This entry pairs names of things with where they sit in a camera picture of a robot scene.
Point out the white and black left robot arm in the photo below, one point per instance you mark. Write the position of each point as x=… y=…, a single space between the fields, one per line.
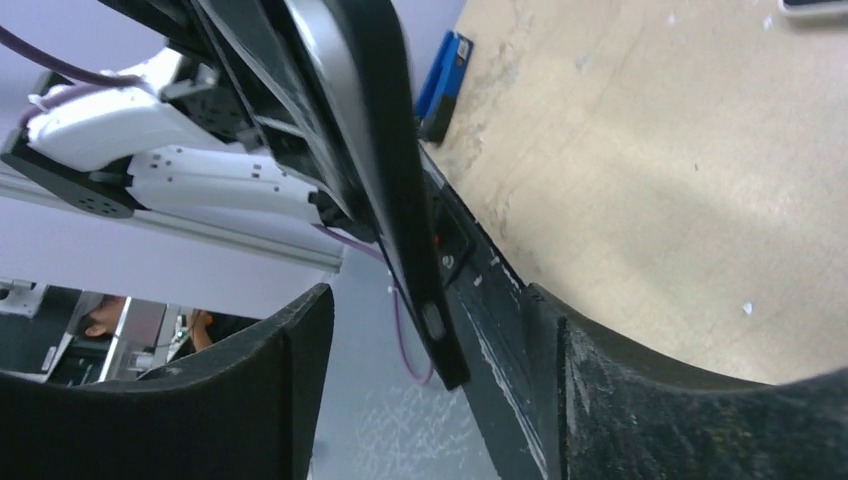
x=235 y=111

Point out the black phone case with camera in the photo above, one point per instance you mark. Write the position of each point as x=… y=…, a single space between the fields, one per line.
x=393 y=178

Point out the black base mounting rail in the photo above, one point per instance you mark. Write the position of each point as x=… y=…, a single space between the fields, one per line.
x=483 y=293

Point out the aluminium frame rail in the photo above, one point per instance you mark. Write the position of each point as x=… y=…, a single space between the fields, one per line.
x=325 y=258

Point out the blue object at table edge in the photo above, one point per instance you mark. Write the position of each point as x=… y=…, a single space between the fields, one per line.
x=437 y=99

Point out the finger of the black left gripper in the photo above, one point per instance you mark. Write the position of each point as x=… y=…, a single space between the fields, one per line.
x=254 y=43

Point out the seated person in black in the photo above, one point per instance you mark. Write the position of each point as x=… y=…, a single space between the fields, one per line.
x=99 y=320

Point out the pale pink phone case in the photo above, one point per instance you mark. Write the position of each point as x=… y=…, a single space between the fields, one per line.
x=812 y=8

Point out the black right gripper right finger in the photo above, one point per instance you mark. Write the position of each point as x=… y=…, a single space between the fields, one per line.
x=608 y=407

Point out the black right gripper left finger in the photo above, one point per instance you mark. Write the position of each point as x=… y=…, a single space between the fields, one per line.
x=244 y=408

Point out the black phone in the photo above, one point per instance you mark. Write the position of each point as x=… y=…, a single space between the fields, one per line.
x=331 y=58

